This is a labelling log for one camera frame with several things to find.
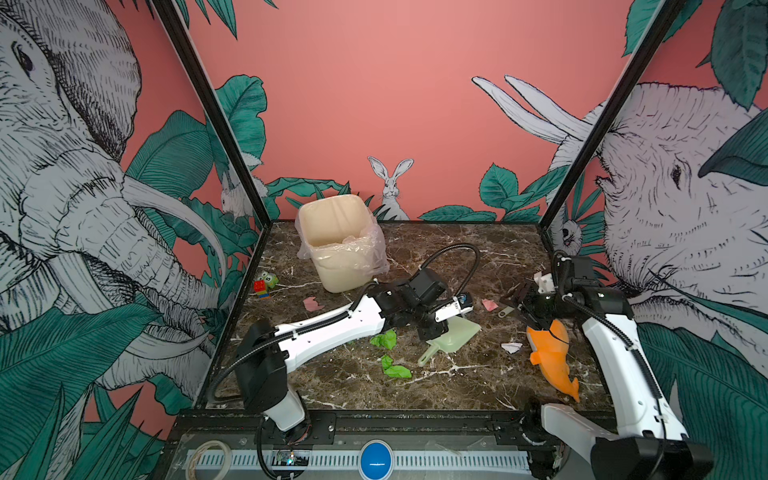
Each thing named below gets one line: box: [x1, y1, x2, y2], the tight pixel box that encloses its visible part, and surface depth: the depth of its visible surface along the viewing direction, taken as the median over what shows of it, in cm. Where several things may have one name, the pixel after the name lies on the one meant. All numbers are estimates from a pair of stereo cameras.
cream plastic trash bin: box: [299, 194, 376, 293], surface depth 92 cm
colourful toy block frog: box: [253, 272, 279, 300], surface depth 100 cm
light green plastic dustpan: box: [418, 316, 481, 367], surface depth 79 cm
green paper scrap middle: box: [370, 329, 397, 350], surface depth 90 cm
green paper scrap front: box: [381, 354, 412, 379], surface depth 84 cm
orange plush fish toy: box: [526, 319, 580, 402], surface depth 83 cm
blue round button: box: [359, 440, 394, 480], surface depth 70 cm
